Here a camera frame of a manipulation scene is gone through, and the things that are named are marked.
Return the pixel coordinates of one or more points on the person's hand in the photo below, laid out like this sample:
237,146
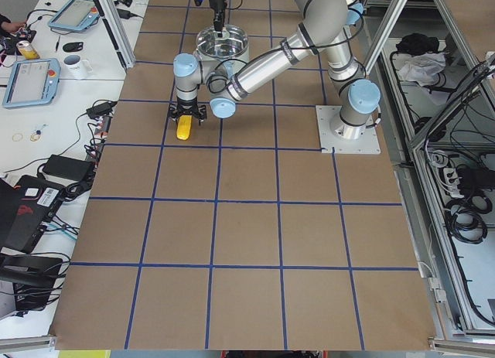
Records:
8,28

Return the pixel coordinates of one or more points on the aluminium frame post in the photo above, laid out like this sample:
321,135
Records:
116,32

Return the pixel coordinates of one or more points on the near blue teach pendant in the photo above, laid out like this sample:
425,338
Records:
32,83

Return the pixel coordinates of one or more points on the white mug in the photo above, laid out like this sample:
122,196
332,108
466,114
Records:
78,67

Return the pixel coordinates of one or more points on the black round disc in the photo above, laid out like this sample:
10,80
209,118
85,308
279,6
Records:
73,47

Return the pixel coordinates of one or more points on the white crumpled cloth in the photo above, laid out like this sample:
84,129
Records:
423,69

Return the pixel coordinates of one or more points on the blue teach pendant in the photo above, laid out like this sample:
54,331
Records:
75,16
32,83

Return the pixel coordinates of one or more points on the far blue teach pendant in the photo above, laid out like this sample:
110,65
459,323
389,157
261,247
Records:
75,16

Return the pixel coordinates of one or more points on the pale green electric pot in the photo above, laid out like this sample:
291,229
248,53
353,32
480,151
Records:
224,48

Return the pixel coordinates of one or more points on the black laptop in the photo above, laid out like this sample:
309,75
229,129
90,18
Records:
26,208

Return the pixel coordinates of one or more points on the yellow drink can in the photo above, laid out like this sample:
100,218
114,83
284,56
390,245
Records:
27,50

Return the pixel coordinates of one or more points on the black power adapter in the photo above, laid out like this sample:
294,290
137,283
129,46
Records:
68,168

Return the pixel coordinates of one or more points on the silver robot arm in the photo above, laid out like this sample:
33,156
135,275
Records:
199,3
322,30

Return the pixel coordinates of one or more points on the yellow corn cob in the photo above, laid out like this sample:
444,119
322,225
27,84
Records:
184,125

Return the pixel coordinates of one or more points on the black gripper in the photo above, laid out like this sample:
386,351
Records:
218,5
186,110

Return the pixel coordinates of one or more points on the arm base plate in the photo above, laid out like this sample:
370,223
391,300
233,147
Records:
339,138

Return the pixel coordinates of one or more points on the white power strip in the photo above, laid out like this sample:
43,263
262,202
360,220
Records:
452,182

